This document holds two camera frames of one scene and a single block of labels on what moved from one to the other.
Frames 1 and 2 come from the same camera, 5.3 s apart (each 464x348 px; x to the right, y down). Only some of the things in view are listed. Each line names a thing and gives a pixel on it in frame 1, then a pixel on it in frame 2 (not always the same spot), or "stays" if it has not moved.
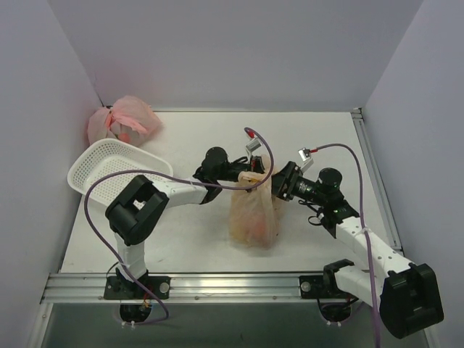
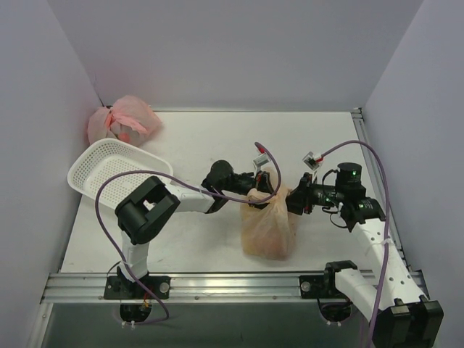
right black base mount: x=335 y=304 stays
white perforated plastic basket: x=112 y=155 stays
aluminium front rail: x=89 y=288 stays
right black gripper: x=283 y=181 to x=304 y=196
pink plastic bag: x=128 y=118 stays
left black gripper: x=256 y=164 to x=261 y=181
